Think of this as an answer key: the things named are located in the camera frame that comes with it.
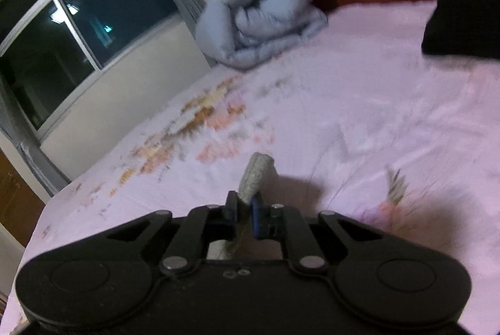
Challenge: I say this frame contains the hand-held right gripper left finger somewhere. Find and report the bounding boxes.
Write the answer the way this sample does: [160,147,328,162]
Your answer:
[105,190,239,277]

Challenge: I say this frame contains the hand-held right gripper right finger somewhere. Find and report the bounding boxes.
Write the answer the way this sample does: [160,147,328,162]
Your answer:
[251,191,385,277]

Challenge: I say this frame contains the grey pants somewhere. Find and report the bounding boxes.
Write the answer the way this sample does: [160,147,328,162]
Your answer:
[219,152,277,261]

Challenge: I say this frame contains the pink floral bed sheet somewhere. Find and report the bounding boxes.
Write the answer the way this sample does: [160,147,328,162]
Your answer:
[0,0,500,335]

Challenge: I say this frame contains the blue-grey rolled duvet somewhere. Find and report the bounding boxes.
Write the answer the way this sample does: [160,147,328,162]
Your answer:
[194,0,329,71]

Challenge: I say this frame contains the brown wooden door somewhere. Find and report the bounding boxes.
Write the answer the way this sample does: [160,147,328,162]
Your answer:
[0,147,47,247]

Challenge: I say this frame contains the dark cloth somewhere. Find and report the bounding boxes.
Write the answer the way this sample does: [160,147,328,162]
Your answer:
[421,0,500,59]

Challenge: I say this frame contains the window with white frame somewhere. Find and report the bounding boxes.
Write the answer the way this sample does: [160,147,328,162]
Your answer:
[0,0,181,133]

